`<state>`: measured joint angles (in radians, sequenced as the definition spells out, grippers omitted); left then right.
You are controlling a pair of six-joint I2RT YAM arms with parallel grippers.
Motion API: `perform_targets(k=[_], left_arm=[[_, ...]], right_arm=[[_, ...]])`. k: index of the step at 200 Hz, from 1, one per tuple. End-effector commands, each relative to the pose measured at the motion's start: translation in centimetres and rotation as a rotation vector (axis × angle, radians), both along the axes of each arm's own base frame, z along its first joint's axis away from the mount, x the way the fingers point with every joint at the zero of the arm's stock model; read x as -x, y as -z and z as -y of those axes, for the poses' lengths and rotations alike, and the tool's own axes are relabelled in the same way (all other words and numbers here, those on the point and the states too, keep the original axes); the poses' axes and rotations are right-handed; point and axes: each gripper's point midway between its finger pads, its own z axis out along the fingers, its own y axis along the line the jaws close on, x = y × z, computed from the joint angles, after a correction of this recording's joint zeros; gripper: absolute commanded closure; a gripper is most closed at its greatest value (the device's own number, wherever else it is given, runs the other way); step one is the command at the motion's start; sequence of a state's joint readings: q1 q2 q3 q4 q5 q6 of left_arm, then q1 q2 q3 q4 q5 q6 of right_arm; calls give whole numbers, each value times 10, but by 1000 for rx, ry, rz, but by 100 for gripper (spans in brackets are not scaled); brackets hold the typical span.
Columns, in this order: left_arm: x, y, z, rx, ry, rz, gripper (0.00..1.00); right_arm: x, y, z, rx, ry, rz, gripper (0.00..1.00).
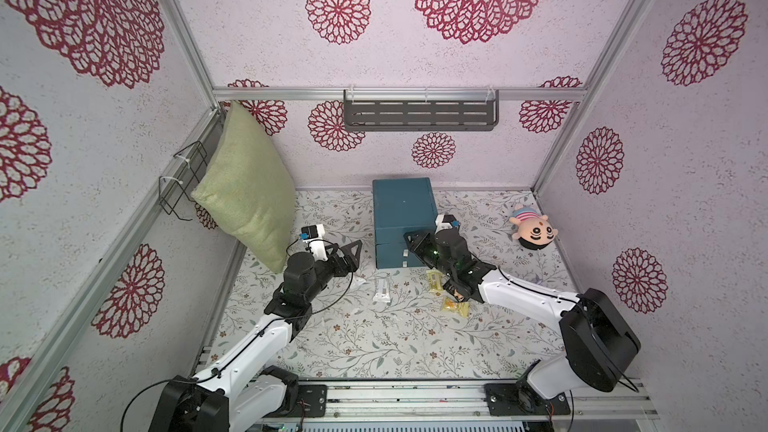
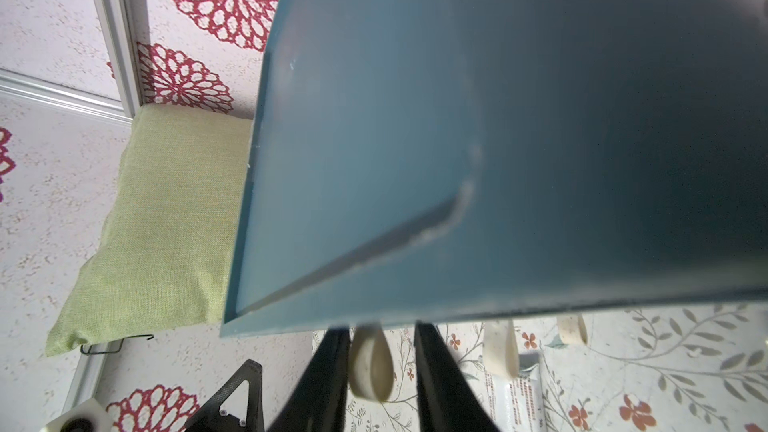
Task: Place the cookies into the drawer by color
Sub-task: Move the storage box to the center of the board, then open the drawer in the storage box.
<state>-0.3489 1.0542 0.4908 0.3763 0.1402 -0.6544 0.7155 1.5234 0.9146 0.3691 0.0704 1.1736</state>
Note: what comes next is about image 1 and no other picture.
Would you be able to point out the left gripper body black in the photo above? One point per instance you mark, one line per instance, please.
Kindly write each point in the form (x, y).
(325, 271)

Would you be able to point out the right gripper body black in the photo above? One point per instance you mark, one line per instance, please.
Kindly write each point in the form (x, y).
(424, 243)

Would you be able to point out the yellow cookie packet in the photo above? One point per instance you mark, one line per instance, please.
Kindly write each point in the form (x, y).
(435, 281)
(459, 308)

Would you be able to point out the teal drawer cabinet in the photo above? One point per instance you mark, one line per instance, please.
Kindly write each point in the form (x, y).
(400, 206)

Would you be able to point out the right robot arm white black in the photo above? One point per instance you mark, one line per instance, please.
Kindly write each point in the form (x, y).
(599, 345)

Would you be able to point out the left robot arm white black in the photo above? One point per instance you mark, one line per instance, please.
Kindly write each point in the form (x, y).
(241, 387)

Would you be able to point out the white cookie packet right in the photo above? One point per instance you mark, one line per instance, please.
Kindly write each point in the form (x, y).
(382, 293)

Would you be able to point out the cartoon boy plush head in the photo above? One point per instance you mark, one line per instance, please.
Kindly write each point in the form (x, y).
(533, 229)

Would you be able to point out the green pillow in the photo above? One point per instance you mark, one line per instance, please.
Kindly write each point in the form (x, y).
(248, 191)

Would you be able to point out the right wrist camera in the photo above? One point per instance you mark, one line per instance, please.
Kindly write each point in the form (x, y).
(446, 221)

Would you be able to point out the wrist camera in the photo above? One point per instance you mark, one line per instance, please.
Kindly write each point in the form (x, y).
(312, 237)
(446, 221)

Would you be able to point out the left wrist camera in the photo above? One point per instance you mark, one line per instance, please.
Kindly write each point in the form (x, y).
(312, 237)

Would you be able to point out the grey wall shelf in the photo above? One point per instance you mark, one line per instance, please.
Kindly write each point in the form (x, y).
(419, 115)

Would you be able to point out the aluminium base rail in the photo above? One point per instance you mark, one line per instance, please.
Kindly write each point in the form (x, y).
(371, 404)

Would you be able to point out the black wire wall rack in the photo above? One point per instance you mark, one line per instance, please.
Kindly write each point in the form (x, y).
(189, 165)

